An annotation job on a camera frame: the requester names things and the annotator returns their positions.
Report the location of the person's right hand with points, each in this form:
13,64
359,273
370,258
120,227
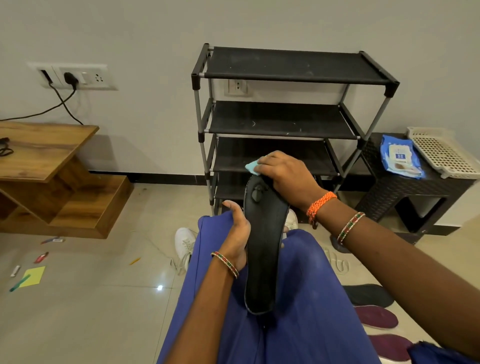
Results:
290,180

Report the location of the person's left hand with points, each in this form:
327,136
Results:
236,240

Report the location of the person's left thumb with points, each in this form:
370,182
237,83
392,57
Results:
233,212

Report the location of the person's right fingers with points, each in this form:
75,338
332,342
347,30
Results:
267,162

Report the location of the light blue wipe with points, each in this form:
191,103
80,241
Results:
252,167

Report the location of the black sandal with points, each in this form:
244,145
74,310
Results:
264,255

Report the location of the person's right forearm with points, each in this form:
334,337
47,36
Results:
405,277

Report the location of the person's left forearm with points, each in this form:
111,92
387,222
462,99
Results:
204,318

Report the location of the black metal shoe rack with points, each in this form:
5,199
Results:
285,120

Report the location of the beaded bangle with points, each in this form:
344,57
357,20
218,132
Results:
350,227
225,262

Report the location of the white sneaker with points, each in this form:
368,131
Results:
291,221
185,245

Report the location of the orange pencil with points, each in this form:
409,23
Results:
135,261

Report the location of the blue trousers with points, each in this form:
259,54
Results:
311,311

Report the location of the black wicker stool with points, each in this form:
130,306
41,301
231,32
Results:
390,191

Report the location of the blue wet wipes packet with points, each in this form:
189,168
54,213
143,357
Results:
399,157

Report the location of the black insole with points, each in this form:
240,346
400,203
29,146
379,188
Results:
367,295

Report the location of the white plastic basket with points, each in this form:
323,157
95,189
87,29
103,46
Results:
438,150

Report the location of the maroon insole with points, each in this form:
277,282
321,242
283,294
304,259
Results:
392,347
377,317

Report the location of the red and blue pen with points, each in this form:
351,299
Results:
52,240

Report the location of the wooden side table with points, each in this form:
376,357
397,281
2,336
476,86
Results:
45,168

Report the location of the red small object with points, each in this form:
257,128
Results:
41,257

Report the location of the yellow sticky note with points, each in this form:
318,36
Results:
34,275

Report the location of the black charger plug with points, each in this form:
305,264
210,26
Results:
70,79

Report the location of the green pen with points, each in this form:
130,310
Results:
19,283

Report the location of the white small object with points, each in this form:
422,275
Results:
15,271

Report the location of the small white wall socket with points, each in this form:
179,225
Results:
237,87

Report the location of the white wall switch board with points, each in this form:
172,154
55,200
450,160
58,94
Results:
93,77

